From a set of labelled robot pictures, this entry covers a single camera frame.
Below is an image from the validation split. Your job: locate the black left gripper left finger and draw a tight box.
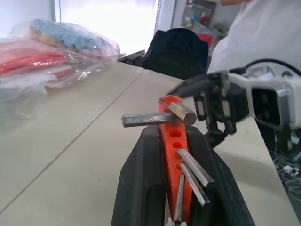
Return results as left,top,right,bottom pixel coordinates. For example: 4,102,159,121
110,125,170,226

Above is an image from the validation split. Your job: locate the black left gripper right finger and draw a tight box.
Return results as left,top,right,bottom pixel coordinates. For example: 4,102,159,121
186,124,256,226

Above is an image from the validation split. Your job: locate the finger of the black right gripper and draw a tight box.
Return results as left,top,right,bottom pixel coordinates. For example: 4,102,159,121
204,121,236,148
168,73,221,97

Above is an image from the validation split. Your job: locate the orange plastic hex key holder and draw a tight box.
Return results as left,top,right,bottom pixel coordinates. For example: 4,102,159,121
158,95,191,223

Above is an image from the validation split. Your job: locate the large steel hex key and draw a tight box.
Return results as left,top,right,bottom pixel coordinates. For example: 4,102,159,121
121,102,197,129

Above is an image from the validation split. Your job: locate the slim steel hex key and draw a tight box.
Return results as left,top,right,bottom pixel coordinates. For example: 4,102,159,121
180,162,211,208

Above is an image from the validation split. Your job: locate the medium steel hex key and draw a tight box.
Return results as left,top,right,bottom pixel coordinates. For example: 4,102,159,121
176,148,214,190

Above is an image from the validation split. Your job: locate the thin steel hex key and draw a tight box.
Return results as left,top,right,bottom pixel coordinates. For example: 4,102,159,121
173,174,185,226

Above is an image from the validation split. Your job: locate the black bag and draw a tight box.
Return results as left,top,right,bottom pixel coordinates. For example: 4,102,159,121
142,27,210,80

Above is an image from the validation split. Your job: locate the shelf with colourful items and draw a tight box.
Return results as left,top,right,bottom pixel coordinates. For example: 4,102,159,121
180,0,228,49

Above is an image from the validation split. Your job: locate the person in white shirt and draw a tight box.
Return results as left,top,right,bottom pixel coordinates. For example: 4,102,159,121
206,0,301,78

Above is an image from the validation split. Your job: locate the perforated metal shelf upright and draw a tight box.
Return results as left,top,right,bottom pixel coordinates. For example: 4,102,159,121
154,0,163,33

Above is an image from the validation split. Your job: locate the clear plastic bag of cloths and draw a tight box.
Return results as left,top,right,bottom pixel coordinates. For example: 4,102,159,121
0,18,121,99

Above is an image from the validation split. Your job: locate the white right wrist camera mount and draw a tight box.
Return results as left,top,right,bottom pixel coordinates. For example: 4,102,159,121
227,66,301,130

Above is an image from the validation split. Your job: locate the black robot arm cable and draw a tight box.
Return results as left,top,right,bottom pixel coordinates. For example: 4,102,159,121
243,58,301,76

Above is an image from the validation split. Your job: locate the black flat clamp bracket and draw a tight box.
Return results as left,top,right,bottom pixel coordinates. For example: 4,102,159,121
117,49,146,65

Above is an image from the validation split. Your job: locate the tangle of white cables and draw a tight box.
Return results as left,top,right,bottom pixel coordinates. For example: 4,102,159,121
269,145,301,205

